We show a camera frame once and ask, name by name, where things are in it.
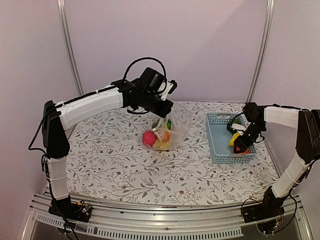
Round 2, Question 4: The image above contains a right aluminium frame post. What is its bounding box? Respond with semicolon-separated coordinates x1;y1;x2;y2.
245;0;275;103

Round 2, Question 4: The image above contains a green orange toy mango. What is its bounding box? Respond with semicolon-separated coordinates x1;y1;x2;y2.
162;131;171;142

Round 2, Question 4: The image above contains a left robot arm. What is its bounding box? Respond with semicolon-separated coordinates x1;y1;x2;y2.
41;67;177;217

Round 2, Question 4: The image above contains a yellow toy banana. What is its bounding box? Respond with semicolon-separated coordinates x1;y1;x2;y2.
152;140;172;151

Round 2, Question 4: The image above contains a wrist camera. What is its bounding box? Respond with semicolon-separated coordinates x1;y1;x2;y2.
159;80;178;101
229;124;247;136

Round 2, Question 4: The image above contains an aluminium frame post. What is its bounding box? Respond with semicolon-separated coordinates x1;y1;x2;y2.
245;0;275;103
56;0;84;96

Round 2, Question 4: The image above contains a clear zip top bag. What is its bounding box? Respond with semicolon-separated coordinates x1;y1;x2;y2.
141;102;192;151

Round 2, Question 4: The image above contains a left black looped cable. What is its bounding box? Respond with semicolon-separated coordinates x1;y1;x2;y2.
123;56;168;81

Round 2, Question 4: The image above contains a light blue plastic basket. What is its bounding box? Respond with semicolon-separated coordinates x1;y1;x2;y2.
205;112;257;164

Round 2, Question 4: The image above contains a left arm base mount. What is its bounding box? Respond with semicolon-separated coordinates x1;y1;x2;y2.
48;196;93;223

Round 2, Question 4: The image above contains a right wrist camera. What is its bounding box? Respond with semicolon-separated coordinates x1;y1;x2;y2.
229;124;247;136

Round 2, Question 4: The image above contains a green toy watermelon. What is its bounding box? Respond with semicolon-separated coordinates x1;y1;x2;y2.
156;118;172;130

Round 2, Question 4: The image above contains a red toy apple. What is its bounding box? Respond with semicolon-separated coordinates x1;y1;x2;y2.
142;130;157;148

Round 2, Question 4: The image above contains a floral patterned table mat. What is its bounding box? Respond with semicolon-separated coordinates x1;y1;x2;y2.
48;99;284;206

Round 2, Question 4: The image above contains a green toy bell pepper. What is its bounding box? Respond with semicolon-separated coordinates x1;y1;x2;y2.
226;118;242;132

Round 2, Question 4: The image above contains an aluminium front rail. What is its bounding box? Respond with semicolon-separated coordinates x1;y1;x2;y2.
20;191;316;240

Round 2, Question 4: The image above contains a yellow toy bell pepper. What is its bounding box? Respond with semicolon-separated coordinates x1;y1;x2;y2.
229;132;240;147

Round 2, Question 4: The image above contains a left aluminium frame post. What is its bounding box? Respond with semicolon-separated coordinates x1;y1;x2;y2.
56;0;84;96

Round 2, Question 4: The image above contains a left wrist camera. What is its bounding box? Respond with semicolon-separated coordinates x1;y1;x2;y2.
159;80;178;101

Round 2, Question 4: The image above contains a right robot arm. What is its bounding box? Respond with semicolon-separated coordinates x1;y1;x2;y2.
239;123;320;206

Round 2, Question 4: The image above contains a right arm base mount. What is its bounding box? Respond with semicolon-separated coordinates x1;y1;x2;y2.
240;198;285;236

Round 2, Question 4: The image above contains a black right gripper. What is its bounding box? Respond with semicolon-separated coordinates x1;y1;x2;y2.
234;122;266;154

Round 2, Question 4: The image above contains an orange toy orange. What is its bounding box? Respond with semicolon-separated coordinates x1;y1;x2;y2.
233;146;250;154

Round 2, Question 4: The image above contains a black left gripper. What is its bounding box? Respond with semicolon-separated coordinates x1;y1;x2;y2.
141;91;175;119

